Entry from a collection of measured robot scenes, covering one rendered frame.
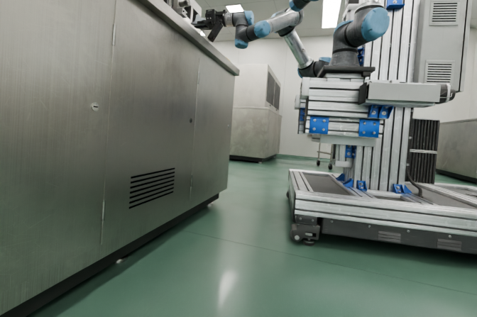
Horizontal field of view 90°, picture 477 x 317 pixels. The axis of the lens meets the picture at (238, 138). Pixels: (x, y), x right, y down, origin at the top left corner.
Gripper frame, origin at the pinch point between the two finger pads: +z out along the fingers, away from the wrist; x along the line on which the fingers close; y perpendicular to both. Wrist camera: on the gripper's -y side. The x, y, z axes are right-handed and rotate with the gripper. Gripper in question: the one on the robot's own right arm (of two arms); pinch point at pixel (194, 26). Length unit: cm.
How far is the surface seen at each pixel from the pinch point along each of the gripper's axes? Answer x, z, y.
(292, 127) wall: -443, -20, -48
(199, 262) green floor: 50, -35, -108
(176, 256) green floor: 50, -26, -108
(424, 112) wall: -443, -277, -3
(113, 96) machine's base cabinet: 75, -18, -52
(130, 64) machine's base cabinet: 70, -18, -41
